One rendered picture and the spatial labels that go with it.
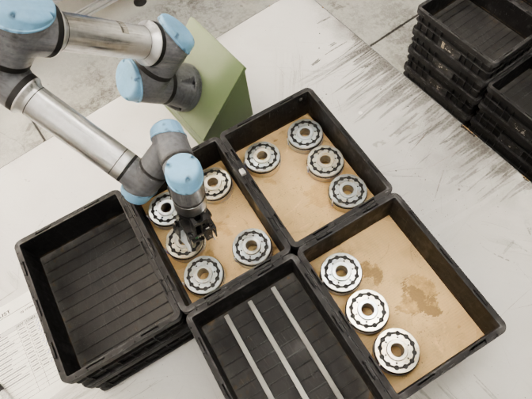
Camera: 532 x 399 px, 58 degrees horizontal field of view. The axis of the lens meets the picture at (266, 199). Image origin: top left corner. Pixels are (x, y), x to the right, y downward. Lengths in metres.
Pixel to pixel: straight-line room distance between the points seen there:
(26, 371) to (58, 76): 1.91
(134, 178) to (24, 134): 1.80
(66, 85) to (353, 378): 2.31
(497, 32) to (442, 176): 0.89
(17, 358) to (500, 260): 1.36
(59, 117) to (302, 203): 0.64
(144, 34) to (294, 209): 0.59
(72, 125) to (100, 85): 1.75
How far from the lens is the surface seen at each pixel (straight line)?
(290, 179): 1.37
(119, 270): 1.36
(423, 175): 1.55
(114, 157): 1.14
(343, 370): 1.21
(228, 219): 1.33
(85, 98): 2.88
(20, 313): 1.60
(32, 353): 1.55
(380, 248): 1.29
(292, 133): 1.41
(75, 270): 1.41
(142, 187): 1.14
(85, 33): 1.19
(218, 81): 1.49
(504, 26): 2.31
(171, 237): 1.31
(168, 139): 1.06
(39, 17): 1.09
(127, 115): 1.77
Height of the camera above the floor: 2.03
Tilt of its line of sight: 63 degrees down
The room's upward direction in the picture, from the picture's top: 12 degrees counter-clockwise
